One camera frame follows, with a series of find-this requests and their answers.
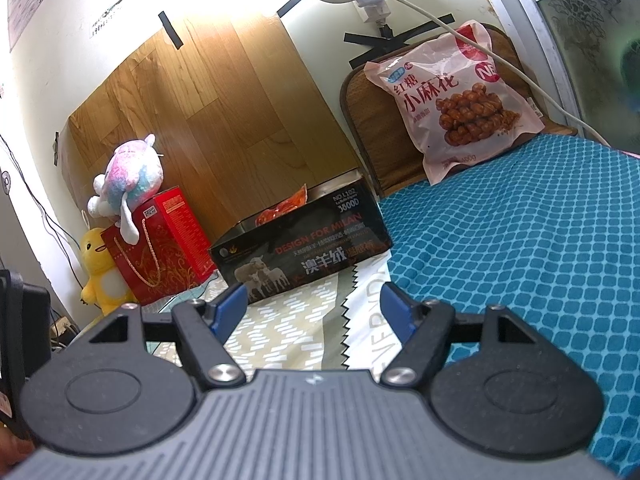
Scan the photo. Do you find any red gift bag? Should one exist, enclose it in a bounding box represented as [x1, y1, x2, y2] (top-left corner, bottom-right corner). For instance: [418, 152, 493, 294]
[100, 220, 201, 307]

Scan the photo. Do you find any black tape cross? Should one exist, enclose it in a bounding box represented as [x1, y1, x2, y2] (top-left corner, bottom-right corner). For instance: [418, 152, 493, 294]
[343, 14, 457, 69]

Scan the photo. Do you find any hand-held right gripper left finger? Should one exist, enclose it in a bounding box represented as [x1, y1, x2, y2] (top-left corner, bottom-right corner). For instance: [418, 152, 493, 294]
[87, 282, 249, 392]

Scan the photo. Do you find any frosted glass sliding door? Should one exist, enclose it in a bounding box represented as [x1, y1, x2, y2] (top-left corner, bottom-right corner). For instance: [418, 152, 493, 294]
[477, 0, 640, 157]

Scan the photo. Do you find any blue mesh mat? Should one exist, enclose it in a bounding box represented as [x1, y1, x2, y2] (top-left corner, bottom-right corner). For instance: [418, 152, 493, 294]
[376, 132, 640, 480]

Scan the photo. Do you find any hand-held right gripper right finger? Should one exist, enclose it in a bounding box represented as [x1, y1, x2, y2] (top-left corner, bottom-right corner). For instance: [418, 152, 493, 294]
[380, 282, 536, 390]

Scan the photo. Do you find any wooden board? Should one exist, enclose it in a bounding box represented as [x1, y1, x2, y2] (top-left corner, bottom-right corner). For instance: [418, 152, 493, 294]
[67, 15, 375, 243]

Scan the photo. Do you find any red cardboard box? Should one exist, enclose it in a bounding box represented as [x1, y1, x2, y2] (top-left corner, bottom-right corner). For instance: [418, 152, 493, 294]
[141, 185, 215, 286]

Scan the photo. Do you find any pastel unicorn plush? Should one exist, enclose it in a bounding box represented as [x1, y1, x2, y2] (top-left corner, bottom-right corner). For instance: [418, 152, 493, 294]
[87, 133, 164, 244]

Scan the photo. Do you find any yellow duck plush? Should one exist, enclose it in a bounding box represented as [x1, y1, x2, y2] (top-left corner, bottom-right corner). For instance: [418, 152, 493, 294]
[79, 227, 139, 317]

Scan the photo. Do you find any black cardboard box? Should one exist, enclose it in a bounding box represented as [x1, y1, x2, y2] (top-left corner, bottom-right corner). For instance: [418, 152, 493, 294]
[208, 170, 395, 306]

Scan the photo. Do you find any red snack packet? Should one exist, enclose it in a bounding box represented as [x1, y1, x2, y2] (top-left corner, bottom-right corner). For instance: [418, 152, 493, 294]
[254, 183, 310, 227]

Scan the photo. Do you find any white cable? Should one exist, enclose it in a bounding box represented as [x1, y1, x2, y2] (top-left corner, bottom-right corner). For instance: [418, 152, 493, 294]
[345, 0, 612, 150]

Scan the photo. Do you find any pink twisted-dough snack bag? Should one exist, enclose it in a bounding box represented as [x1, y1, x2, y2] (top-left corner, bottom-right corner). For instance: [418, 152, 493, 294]
[363, 20, 547, 186]

